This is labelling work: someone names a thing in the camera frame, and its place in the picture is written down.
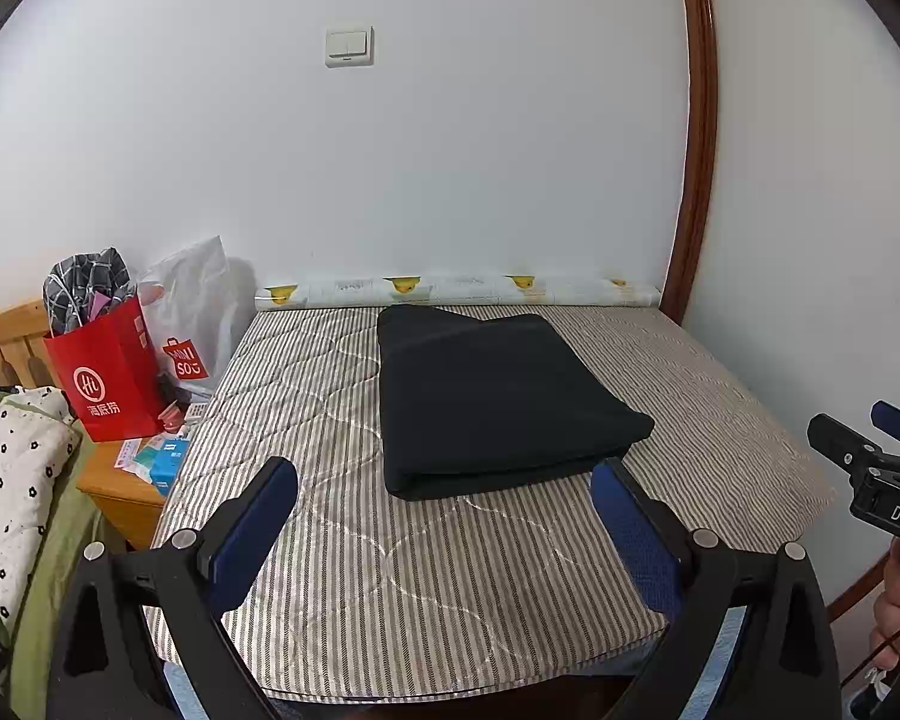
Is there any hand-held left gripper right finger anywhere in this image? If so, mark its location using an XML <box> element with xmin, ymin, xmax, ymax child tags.
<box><xmin>591</xmin><ymin>457</ymin><xmax>845</xmax><ymax>720</ymax></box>

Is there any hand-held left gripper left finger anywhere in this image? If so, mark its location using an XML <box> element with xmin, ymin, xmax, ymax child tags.
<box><xmin>45</xmin><ymin>456</ymin><xmax>299</xmax><ymax>720</ymax></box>

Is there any black sweatshirt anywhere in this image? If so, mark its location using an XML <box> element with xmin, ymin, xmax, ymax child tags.
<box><xmin>376</xmin><ymin>305</ymin><xmax>655</xmax><ymax>502</ymax></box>

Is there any person's right hand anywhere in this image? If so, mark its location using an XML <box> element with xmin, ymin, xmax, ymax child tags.
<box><xmin>870</xmin><ymin>561</ymin><xmax>900</xmax><ymax>672</ymax></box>

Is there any brown wooden baseboard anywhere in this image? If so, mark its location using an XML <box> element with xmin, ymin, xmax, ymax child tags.
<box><xmin>825</xmin><ymin>562</ymin><xmax>890</xmax><ymax>623</ymax></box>

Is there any blue tissue packet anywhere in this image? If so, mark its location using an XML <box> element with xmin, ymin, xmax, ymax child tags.
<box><xmin>148</xmin><ymin>439</ymin><xmax>192</xmax><ymax>497</ymax></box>

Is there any wooden nightstand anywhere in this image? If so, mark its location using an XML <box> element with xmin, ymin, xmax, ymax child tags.
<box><xmin>76</xmin><ymin>397</ymin><xmax>211</xmax><ymax>552</ymax></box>

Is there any striped mattress pad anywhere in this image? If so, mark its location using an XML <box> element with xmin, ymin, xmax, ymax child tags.
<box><xmin>144</xmin><ymin>304</ymin><xmax>837</xmax><ymax>702</ymax></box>

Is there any green bedsheet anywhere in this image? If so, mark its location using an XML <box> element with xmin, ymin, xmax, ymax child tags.
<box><xmin>7</xmin><ymin>435</ymin><xmax>106</xmax><ymax>720</ymax></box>

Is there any red paper bag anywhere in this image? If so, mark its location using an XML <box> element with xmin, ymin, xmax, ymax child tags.
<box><xmin>43</xmin><ymin>296</ymin><xmax>166</xmax><ymax>443</ymax></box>

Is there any white floral quilt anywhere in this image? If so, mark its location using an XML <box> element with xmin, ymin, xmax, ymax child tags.
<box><xmin>0</xmin><ymin>385</ymin><xmax>83</xmax><ymax>691</ymax></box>

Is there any white plastic bag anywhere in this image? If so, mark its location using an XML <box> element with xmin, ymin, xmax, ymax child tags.
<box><xmin>136</xmin><ymin>235</ymin><xmax>233</xmax><ymax>398</ymax></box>

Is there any grey checked cloth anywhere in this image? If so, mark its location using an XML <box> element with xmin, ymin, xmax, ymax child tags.
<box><xmin>43</xmin><ymin>246</ymin><xmax>134</xmax><ymax>337</ymax></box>

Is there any wooden bed headboard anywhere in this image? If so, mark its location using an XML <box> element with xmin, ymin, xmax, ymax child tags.
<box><xmin>0</xmin><ymin>298</ymin><xmax>53</xmax><ymax>391</ymax></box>

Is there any white roll with yellow print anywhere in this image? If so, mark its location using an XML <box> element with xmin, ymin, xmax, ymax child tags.
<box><xmin>253</xmin><ymin>274</ymin><xmax>662</xmax><ymax>312</ymax></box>

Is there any black cable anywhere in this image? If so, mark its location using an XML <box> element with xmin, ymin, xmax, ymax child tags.
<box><xmin>844</xmin><ymin>615</ymin><xmax>900</xmax><ymax>706</ymax></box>

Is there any brown wooden door frame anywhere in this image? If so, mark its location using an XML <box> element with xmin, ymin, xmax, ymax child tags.
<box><xmin>658</xmin><ymin>0</ymin><xmax>721</xmax><ymax>323</ymax></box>

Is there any white light switch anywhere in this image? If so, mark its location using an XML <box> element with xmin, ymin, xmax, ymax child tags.
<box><xmin>325</xmin><ymin>25</ymin><xmax>374</xmax><ymax>68</ymax></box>

